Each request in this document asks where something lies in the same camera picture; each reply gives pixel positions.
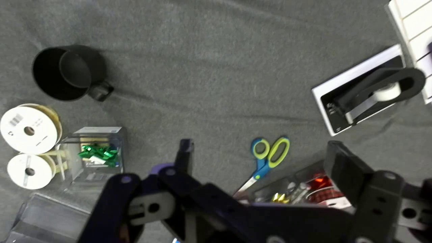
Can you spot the white and black flat box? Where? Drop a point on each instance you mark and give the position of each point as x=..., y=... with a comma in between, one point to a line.
x=341, y=86

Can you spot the red ribbon roll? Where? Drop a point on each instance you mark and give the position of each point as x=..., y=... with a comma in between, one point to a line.
x=324, y=192

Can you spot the white slatted panel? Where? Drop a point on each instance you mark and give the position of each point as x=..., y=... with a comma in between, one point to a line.
x=413, y=23

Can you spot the blue and green scissors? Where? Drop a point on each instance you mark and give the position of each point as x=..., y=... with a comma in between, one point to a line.
x=261, y=167

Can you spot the clear tape roll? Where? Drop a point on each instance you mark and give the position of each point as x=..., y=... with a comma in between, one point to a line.
x=388, y=92

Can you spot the black tape dispenser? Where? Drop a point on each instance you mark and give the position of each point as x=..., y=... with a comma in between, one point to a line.
x=357, y=94

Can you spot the large white ribbon spool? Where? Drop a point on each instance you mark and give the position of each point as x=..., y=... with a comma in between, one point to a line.
x=23, y=130

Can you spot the green gift bow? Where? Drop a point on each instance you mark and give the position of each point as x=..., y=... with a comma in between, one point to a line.
x=101, y=153

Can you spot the small white ribbon spool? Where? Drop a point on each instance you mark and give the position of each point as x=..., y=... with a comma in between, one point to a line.
x=30, y=170

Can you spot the clear plastic container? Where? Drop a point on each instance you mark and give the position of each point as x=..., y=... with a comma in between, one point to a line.
x=74, y=165

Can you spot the clear plastic tray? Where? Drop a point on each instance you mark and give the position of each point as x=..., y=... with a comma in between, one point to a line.
x=297, y=184

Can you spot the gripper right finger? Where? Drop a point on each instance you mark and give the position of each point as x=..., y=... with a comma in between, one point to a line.
x=378, y=202

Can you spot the gold gift bow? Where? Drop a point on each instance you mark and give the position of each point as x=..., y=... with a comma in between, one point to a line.
x=280, y=197

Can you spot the clear plastic lid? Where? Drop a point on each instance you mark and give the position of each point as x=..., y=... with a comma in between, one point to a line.
x=50, y=216

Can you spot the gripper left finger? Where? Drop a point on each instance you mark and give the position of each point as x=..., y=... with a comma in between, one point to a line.
x=116, y=202

